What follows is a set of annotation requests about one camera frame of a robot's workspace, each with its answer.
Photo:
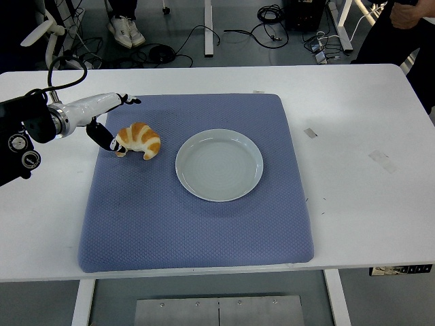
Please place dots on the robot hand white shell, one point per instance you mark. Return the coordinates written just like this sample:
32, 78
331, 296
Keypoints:
91, 105

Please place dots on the person's hand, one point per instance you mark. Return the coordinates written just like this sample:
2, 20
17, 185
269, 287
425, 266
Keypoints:
404, 15

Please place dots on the croissant bread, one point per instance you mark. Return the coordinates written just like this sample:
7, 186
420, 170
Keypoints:
139, 136

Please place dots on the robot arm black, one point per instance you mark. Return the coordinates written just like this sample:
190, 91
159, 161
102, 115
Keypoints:
20, 115

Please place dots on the grey round plate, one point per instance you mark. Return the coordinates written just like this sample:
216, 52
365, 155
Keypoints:
219, 166

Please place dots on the standing person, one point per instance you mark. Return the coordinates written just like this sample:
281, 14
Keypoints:
384, 44

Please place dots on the white desk leg with foot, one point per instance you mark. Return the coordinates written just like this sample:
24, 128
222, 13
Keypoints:
344, 30

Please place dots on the person's foot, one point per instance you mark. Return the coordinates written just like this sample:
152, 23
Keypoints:
136, 34
119, 30

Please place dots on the white office chair armrest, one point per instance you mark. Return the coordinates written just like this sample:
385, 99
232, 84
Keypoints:
40, 32

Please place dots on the grey power adapter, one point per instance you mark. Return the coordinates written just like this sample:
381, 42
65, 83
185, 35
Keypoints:
320, 57

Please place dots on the black equipment box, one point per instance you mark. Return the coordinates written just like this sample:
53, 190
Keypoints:
302, 15

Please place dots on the person's legs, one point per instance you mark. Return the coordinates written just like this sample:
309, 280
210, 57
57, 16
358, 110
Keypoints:
120, 6

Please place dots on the black caster wheel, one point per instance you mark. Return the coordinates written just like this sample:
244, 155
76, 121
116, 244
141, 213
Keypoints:
166, 10

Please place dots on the blue quilted mat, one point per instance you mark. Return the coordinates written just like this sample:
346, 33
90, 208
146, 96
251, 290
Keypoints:
153, 220

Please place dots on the white desk foot beam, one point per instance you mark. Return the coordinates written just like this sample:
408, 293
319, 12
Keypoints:
208, 27

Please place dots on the large clear tape piece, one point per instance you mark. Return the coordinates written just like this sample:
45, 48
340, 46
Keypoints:
382, 161

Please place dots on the small clear tape piece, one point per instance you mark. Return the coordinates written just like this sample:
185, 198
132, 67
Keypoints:
310, 133

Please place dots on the white table leg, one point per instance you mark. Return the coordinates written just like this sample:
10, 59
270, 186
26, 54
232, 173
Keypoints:
338, 299
83, 302

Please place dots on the table control panel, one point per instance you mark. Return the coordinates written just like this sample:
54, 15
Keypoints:
401, 270

